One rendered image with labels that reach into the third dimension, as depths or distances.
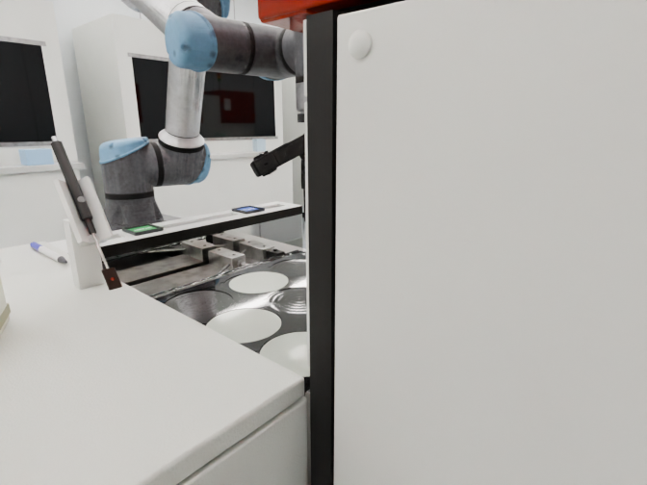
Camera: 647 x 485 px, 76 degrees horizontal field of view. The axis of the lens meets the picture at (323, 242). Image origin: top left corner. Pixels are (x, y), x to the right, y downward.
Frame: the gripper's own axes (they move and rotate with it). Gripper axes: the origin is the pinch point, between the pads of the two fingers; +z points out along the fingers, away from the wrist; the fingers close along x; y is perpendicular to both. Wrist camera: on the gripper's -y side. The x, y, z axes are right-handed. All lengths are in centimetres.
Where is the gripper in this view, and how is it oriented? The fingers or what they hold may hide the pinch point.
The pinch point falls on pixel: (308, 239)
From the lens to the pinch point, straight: 69.0
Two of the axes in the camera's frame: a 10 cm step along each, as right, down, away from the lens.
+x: -0.1, -2.7, 9.6
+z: 0.0, 9.6, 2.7
